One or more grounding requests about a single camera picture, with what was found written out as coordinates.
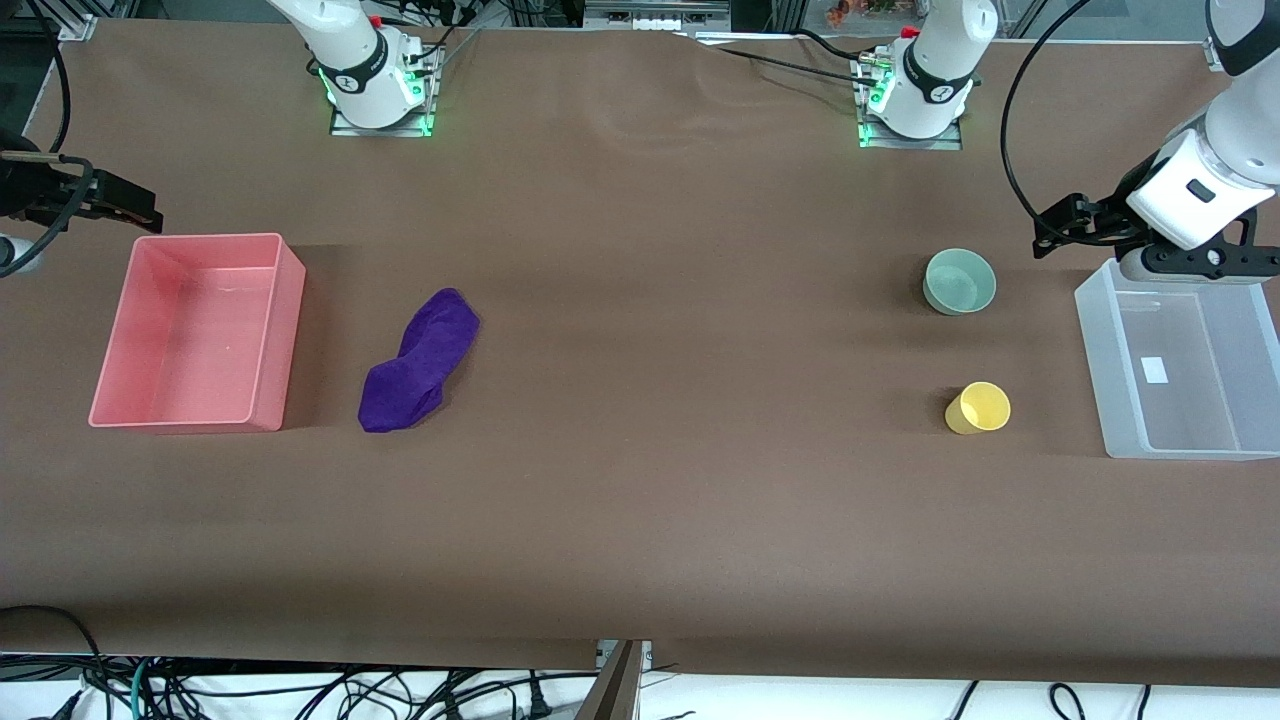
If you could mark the purple cloth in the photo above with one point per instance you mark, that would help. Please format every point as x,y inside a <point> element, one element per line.
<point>420,360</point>

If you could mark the table cover sheet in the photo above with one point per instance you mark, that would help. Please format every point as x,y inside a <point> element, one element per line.
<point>640,450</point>

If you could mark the pale green bowl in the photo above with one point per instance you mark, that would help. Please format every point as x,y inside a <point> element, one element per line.
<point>958,285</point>

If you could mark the wooden board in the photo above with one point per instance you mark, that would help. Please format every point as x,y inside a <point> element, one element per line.
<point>615,695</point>

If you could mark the clear plastic bin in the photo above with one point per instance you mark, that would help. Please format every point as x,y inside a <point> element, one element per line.
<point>1200,420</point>

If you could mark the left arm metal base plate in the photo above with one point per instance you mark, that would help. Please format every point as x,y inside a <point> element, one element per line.
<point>940,143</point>

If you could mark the yellow cup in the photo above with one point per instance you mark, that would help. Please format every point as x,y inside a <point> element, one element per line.
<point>980,408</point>

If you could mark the white label sticker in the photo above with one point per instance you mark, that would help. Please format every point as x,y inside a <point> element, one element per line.
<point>1154,370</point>

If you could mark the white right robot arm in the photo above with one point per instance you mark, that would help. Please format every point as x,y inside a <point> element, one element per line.
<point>360,70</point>

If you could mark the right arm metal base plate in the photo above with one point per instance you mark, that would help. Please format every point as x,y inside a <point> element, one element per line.
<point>395,131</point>

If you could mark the pink plastic bin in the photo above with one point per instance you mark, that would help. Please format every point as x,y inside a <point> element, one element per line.
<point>190,345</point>

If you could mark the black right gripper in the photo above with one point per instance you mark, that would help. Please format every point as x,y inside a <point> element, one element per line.
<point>30,188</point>

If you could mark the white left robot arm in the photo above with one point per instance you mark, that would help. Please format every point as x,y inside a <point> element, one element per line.
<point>1235,130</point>

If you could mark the aluminium frame bracket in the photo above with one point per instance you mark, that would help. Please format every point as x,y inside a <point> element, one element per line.
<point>75,27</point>
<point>1213,52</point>

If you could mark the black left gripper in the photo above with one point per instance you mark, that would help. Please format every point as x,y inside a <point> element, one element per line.
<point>1108,216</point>

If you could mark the white power strip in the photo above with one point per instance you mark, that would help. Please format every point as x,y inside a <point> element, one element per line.
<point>655,15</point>

